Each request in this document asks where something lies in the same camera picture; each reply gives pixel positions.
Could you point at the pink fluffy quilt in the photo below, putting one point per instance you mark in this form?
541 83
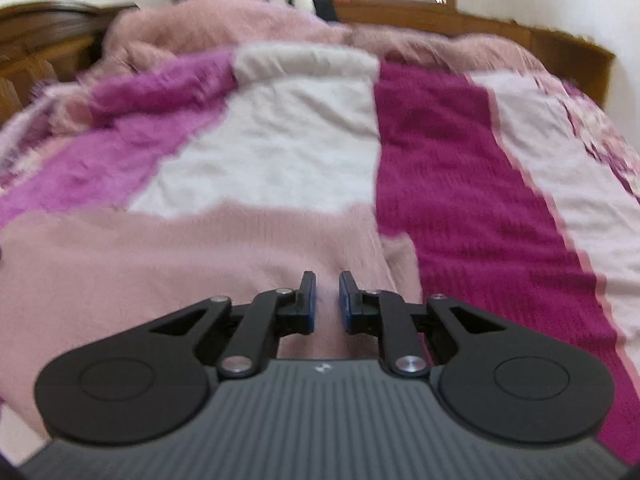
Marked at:
210 30

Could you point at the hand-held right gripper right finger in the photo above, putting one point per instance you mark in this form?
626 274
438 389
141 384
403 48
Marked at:
344 305

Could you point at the wooden headboard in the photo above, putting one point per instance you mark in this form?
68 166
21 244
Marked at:
500 30

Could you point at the magenta and white striped bedspread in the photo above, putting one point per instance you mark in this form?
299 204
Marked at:
450 170

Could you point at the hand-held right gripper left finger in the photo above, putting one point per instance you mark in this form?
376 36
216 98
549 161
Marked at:
311 305

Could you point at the pink fuzzy garment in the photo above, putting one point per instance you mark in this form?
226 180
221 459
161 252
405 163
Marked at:
175 270

